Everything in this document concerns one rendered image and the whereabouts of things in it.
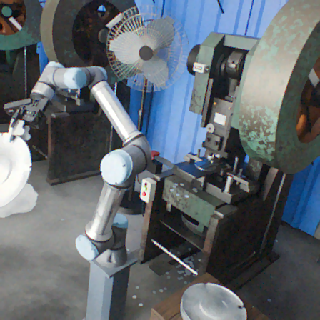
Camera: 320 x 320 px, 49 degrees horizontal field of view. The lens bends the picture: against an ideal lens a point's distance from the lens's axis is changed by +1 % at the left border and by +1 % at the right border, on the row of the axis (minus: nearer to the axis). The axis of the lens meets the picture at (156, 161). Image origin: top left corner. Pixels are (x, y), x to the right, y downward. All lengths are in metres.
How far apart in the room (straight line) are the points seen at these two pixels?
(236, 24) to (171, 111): 1.15
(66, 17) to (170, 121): 1.71
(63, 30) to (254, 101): 1.68
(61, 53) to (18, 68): 2.08
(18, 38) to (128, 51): 2.23
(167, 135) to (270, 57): 2.62
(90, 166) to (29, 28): 1.90
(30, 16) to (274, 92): 3.57
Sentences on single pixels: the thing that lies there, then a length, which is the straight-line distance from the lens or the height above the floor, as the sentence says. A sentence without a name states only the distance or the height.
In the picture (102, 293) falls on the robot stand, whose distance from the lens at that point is 1.78.
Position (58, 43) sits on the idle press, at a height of 1.25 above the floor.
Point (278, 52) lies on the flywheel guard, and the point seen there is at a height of 1.48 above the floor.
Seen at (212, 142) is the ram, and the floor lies 0.93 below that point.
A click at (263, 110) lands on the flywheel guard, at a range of 1.47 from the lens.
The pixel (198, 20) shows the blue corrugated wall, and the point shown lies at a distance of 3.62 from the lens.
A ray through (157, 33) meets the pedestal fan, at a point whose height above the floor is 1.43.
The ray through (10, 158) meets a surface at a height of 1.00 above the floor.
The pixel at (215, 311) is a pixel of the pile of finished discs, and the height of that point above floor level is 0.39.
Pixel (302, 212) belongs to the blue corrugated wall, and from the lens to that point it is 3.23.
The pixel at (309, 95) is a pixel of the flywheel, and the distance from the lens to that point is 1.75.
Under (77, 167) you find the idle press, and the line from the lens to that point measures 3.42.
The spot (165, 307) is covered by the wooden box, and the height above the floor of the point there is 0.35.
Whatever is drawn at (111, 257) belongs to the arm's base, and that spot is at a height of 0.50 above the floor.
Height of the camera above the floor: 1.56
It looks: 23 degrees down
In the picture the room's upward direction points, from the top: 9 degrees clockwise
